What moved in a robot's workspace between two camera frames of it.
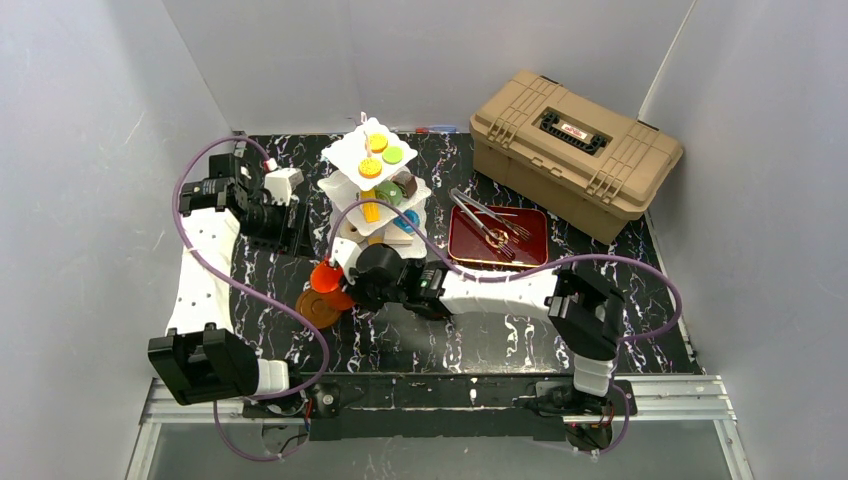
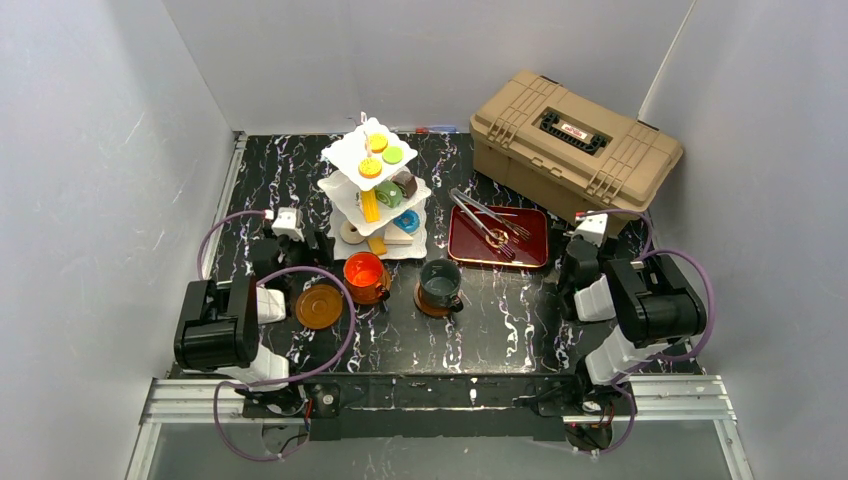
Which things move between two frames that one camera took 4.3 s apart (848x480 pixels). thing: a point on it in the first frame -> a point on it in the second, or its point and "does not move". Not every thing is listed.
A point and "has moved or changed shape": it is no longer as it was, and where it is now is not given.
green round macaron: x=392 y=154 does not move
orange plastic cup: x=326 y=278 has moved or changed shape
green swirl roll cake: x=388 y=192 does not move
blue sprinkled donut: x=403 y=225 does not move
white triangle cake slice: x=395 y=236 does not move
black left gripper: x=279 y=234 -> x=318 y=242
